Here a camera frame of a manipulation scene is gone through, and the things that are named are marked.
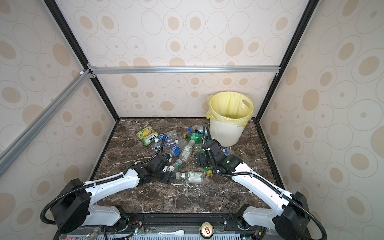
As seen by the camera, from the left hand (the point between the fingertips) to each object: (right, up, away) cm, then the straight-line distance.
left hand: (173, 174), depth 84 cm
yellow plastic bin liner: (+39, +41, +18) cm, 59 cm away
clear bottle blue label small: (0, +12, +10) cm, 16 cm away
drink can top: (+17, -17, -22) cm, 33 cm away
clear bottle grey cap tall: (+7, +11, +10) cm, 17 cm away
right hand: (+17, +11, -5) cm, 21 cm away
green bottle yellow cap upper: (+14, +20, +20) cm, 31 cm away
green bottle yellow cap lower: (+20, +1, +5) cm, 21 cm away
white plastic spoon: (+5, -24, -14) cm, 28 cm away
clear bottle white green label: (+1, +5, +5) cm, 7 cm away
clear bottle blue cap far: (+14, +26, +27) cm, 40 cm away
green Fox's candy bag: (-21, +21, +22) cm, 37 cm away
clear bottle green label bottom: (+11, -2, -1) cm, 11 cm away
